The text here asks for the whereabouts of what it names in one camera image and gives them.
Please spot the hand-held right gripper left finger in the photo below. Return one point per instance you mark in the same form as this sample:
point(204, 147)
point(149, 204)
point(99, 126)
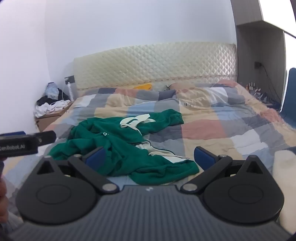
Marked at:
point(96, 158)

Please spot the cluster of small bottles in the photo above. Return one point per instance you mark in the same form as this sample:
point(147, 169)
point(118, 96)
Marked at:
point(259, 93)

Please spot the patchwork checked quilt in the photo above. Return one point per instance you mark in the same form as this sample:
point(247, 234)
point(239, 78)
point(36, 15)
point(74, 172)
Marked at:
point(208, 111)

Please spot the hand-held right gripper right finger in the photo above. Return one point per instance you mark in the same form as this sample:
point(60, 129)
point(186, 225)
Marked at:
point(204, 158)

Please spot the silver bottle with black top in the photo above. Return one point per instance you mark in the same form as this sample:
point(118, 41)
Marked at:
point(71, 92)

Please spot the cream quilted headboard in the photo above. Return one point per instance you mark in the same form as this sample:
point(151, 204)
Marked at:
point(150, 62)

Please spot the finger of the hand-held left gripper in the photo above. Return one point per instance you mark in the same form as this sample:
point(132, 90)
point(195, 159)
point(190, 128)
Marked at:
point(47, 137)

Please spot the grey wall shelf unit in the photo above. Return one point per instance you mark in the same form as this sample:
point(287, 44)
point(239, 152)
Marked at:
point(249, 46)

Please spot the white cloth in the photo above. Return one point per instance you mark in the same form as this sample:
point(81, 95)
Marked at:
point(285, 180)

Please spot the yellow cloth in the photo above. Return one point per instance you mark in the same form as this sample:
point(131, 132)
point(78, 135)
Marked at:
point(143, 87)

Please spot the black wall charger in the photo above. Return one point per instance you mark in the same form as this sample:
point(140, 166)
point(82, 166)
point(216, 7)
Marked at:
point(257, 65)

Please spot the white clothes pile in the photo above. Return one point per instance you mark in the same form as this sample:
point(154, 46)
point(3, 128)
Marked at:
point(49, 107)

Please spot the green hoodie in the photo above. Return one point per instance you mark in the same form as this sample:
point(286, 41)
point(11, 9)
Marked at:
point(104, 139)

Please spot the blue chair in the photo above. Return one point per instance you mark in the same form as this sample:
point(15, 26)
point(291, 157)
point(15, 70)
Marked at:
point(290, 99)

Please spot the wooden nightstand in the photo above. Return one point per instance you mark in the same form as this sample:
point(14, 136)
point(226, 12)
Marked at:
point(47, 120)

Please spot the clear plastic bag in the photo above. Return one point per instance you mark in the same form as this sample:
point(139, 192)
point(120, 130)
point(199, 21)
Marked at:
point(52, 90)

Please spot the grey fluffy cloth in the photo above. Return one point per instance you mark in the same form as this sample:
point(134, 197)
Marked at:
point(168, 87)

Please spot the black clothes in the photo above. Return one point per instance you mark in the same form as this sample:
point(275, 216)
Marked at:
point(44, 100)

